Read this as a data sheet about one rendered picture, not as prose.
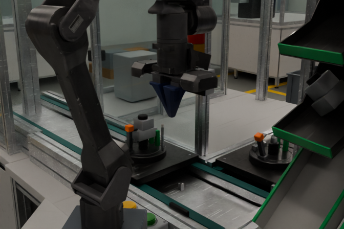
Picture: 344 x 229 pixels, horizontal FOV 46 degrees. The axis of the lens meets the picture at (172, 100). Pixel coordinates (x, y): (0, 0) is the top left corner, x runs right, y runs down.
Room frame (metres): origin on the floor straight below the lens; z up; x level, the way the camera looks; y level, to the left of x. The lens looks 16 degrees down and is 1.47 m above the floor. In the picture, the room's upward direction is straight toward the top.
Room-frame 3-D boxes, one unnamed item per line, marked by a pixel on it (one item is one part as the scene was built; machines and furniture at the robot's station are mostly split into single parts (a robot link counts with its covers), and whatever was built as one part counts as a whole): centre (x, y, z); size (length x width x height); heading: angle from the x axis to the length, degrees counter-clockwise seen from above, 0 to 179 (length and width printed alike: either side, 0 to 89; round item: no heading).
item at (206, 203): (1.17, 0.07, 0.91); 0.84 x 0.28 x 0.10; 43
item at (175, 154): (1.14, 0.09, 0.96); 0.24 x 0.24 x 0.02; 43
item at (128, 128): (1.12, 0.12, 1.04); 0.04 x 0.02 x 0.08; 133
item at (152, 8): (0.76, 0.00, 1.41); 0.09 x 0.06 x 0.07; 138
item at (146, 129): (1.15, 0.08, 1.06); 0.08 x 0.04 x 0.07; 133
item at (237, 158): (1.10, -0.30, 1.01); 0.24 x 0.24 x 0.13; 43
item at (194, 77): (0.76, 0.00, 1.33); 0.19 x 0.06 x 0.08; 43
